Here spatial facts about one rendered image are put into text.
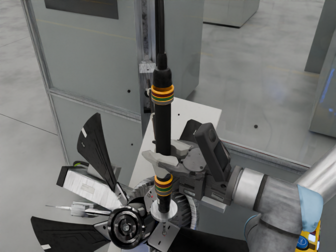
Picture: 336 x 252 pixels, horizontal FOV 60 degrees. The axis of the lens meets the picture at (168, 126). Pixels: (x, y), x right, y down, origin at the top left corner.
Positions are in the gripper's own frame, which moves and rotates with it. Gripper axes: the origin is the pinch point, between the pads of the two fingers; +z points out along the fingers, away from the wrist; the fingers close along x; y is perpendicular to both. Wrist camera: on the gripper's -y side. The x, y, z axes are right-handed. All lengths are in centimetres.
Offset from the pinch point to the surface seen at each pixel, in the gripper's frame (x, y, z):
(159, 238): -1.9, 31.4, -2.3
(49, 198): 54, 151, 138
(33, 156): 84, 151, 191
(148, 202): 3.9, 25.8, 4.4
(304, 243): 24, 42, -40
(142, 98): 55, 27, 39
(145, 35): 55, -3, 36
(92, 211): 1.2, 40.2, 25.8
